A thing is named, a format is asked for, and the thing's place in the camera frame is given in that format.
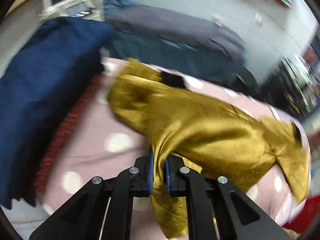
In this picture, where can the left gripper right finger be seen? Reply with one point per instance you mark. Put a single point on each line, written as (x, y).
(216, 208)

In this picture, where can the gold satin jacket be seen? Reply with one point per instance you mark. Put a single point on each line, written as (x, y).
(210, 135)

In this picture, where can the red patterned cloth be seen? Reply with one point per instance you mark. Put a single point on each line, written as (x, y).
(63, 132)

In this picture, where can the pink polka dot bedsheet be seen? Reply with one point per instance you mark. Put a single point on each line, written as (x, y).
(101, 146)

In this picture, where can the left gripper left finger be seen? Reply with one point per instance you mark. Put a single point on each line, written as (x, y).
(102, 208)

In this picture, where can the black wire rack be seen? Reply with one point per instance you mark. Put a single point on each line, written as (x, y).
(293, 86)

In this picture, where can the navy blue folded garment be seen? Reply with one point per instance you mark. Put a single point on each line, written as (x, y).
(40, 86)

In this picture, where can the black round stool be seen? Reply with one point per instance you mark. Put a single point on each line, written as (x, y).
(245, 80)

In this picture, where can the white beauty machine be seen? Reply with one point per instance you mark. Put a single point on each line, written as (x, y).
(84, 9)

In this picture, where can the grey blue duvet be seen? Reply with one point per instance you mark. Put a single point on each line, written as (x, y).
(173, 40)

